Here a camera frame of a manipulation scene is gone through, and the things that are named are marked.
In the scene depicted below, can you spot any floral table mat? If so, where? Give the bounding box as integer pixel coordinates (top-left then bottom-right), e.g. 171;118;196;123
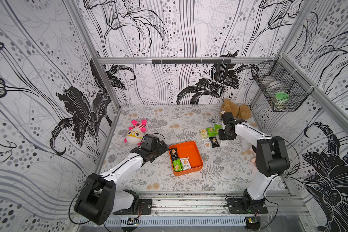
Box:
101;105;257;193

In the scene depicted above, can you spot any white cookie packet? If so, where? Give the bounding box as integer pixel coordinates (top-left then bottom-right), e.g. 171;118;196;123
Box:
180;158;192;171
202;138;212;150

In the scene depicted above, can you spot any pink white plush toy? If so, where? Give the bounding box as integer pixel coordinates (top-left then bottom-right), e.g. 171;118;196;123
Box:
124;119;148;146

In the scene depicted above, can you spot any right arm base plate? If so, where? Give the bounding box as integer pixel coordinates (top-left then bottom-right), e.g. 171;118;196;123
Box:
225;196;268;215

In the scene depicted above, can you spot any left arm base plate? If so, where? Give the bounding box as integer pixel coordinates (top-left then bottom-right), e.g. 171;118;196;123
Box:
114;199;152;216

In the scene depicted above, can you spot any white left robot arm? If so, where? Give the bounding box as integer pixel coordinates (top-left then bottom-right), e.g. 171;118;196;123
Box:
71;133;169;225

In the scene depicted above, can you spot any black wire basket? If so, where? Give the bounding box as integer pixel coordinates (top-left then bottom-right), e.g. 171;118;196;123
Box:
252;61;312;112

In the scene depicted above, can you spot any black cookie packet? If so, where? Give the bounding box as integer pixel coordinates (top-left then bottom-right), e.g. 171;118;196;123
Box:
170;148;179;161
209;137;220;148

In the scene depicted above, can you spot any brown teddy bear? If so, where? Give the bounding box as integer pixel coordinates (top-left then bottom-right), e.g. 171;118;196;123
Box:
220;99;252;120

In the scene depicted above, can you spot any green cookie packet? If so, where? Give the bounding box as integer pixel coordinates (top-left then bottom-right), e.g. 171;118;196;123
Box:
173;159;183;172
214;124;222;135
206;127;216;137

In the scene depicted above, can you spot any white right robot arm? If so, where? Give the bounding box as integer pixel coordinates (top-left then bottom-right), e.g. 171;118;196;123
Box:
218;111;290;202

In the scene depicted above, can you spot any yellow cookie packet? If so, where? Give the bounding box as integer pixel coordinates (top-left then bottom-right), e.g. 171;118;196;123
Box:
200;129;208;139

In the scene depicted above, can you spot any green cookie packet top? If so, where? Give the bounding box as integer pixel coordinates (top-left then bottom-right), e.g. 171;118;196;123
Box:
206;127;216;137

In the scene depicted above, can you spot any white cable duct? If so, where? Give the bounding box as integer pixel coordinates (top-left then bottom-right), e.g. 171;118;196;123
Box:
104;216;247;227

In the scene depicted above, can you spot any green lid cup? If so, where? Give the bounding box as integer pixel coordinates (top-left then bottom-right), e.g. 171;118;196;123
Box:
274;92;290;111

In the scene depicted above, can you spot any orange storage box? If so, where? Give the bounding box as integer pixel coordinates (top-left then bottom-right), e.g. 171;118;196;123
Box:
169;141;204;177

